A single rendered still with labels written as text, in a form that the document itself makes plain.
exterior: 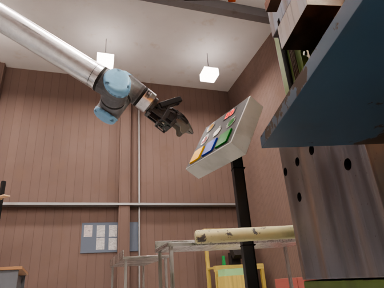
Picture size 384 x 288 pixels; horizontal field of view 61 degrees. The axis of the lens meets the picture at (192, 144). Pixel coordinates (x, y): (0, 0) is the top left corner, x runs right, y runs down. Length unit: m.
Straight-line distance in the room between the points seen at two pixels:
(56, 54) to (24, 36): 0.11
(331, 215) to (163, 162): 9.36
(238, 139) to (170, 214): 8.46
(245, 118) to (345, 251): 0.73
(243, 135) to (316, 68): 0.95
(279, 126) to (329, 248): 0.42
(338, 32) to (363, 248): 0.48
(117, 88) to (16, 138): 9.19
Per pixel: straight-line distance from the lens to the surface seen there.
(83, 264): 9.23
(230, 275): 8.04
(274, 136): 0.51
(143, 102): 1.29
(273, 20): 1.31
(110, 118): 1.21
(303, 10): 1.09
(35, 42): 1.20
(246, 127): 1.33
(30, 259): 9.33
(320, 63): 0.36
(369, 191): 0.68
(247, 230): 1.14
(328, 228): 0.82
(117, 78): 1.11
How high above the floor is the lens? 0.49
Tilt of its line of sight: 23 degrees up
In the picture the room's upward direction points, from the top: 4 degrees counter-clockwise
